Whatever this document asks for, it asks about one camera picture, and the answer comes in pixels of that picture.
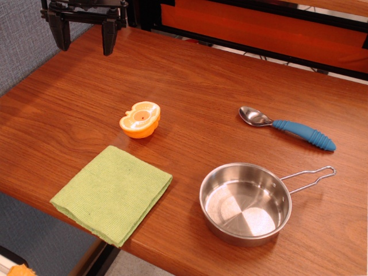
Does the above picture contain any small stainless steel pan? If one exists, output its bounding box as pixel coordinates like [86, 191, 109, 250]
[199, 163, 336, 247]

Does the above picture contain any orange object at corner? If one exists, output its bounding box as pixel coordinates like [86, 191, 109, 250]
[7, 264, 36, 276]

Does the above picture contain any orange panel black frame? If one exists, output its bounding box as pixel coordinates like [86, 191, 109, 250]
[128, 1, 367, 80]

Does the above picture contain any black table leg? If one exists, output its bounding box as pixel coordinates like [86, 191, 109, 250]
[69, 239, 120, 275]

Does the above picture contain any orange plastic toy half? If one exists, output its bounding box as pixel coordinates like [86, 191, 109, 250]
[119, 101, 161, 139]

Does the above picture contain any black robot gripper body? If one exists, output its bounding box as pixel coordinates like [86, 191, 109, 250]
[41, 1, 128, 28]

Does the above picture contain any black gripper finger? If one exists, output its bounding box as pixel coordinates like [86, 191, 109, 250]
[47, 13, 71, 51]
[102, 18, 118, 56]

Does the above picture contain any blue handled metal spoon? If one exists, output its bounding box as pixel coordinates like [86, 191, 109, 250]
[239, 106, 336, 151]

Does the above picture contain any green folded towel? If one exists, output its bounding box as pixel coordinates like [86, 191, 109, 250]
[50, 145, 173, 247]

